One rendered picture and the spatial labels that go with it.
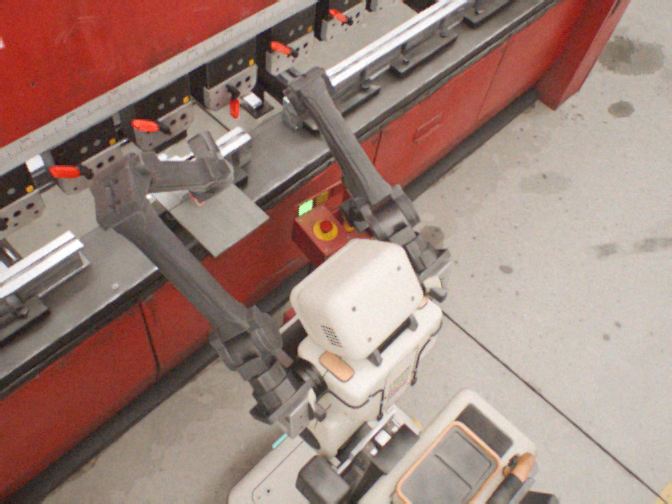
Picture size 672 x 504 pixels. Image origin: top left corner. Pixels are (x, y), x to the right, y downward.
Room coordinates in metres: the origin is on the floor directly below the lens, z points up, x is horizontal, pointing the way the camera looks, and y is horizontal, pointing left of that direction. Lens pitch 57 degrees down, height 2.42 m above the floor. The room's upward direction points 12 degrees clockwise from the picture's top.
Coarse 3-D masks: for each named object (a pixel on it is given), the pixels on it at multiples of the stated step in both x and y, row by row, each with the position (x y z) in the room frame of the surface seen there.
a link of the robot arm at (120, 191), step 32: (128, 160) 0.66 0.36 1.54; (96, 192) 0.60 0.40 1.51; (128, 192) 0.59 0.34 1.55; (128, 224) 0.56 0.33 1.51; (160, 224) 0.59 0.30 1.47; (160, 256) 0.55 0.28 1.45; (192, 256) 0.58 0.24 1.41; (192, 288) 0.53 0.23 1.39; (224, 320) 0.52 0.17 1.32; (256, 320) 0.53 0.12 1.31; (224, 352) 0.49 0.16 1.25
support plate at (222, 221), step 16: (224, 192) 1.02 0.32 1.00; (240, 192) 1.04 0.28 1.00; (176, 208) 0.94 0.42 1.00; (192, 208) 0.95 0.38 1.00; (208, 208) 0.96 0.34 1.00; (224, 208) 0.97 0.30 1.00; (240, 208) 0.99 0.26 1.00; (256, 208) 1.00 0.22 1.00; (192, 224) 0.91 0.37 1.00; (208, 224) 0.92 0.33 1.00; (224, 224) 0.93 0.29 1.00; (240, 224) 0.94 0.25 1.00; (256, 224) 0.95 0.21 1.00; (208, 240) 0.87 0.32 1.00; (224, 240) 0.88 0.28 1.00
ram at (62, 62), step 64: (0, 0) 0.80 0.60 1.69; (64, 0) 0.89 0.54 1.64; (128, 0) 0.99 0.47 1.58; (192, 0) 1.10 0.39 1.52; (256, 0) 1.25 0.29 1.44; (0, 64) 0.77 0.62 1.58; (64, 64) 0.86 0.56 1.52; (128, 64) 0.97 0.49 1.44; (192, 64) 1.09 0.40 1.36; (0, 128) 0.74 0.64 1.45
